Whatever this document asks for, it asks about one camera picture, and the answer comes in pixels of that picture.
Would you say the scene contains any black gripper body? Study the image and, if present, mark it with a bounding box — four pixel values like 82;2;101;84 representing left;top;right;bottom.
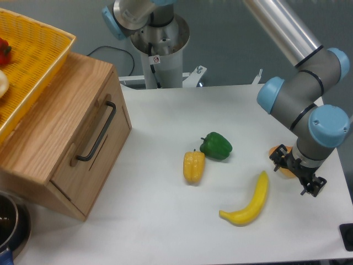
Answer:
284;152;317;186

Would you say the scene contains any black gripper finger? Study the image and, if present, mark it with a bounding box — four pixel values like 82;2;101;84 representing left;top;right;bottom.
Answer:
299;175;327;197
269;144;289;172

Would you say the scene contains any black drawer handle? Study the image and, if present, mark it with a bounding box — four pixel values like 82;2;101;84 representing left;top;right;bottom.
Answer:
76;100;117;162

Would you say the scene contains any wooden top drawer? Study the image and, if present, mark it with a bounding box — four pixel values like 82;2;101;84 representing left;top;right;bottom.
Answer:
51;71;132;220

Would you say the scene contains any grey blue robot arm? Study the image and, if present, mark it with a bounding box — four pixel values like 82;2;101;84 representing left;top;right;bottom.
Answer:
102;1;352;196

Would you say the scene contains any wooden drawer cabinet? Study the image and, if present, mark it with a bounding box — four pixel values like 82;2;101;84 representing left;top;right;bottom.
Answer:
1;53;118;221

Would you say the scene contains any orange pastry toy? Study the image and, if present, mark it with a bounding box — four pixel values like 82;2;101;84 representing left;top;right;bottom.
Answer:
268;146;296;178

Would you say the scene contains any green bell pepper toy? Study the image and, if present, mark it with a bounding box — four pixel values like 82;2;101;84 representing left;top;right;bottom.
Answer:
200;132;233;160

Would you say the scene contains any yellow banana toy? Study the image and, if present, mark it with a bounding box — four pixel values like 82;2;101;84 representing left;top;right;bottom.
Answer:
218;171;269;226

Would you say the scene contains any yellow bell pepper toy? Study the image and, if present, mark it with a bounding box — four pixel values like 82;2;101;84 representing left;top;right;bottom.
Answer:
183;150;205;184

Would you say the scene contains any yellow plastic basket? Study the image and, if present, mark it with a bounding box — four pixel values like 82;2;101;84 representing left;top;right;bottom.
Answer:
1;9;76;141

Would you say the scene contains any dark metal pot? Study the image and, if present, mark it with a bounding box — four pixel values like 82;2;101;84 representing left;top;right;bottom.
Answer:
1;193;31;264

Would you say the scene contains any white round food toy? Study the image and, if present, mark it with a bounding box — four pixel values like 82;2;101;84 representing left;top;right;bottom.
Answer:
0;71;9;98

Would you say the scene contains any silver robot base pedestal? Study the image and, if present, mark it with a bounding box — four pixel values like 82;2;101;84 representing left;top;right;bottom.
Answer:
130;14;190;89

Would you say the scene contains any black cable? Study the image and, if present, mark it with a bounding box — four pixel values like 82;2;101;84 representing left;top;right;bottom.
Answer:
87;45;135;77

